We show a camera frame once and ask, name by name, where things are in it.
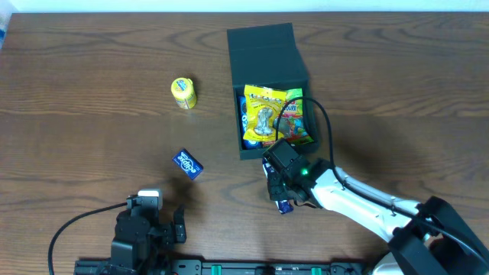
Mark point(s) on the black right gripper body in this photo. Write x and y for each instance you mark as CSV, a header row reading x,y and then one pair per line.
x,y
276,187

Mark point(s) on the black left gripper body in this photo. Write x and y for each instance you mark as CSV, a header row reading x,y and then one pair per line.
x,y
164,232

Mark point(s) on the blue Dairy Milk chocolate bar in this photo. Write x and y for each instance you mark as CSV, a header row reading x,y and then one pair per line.
x,y
283,206

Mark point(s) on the blue Oreo cookie pack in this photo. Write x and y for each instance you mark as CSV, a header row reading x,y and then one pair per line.
x,y
247,145

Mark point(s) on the yellow snack bag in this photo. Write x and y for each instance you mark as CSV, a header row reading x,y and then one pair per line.
x,y
263,107

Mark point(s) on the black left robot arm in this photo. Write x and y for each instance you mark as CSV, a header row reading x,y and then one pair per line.
x,y
141,239

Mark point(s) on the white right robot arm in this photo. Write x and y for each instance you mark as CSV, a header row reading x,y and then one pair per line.
x,y
423,238

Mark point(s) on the blue Eclipse mints box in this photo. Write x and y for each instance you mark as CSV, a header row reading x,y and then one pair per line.
x,y
188,163

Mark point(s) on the dark green open box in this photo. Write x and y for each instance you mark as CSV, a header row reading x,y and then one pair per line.
x,y
264,56

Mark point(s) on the yellow gum bottle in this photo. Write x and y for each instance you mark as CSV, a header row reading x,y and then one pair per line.
x,y
183,91

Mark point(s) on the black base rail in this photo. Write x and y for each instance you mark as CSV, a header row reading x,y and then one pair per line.
x,y
197,267

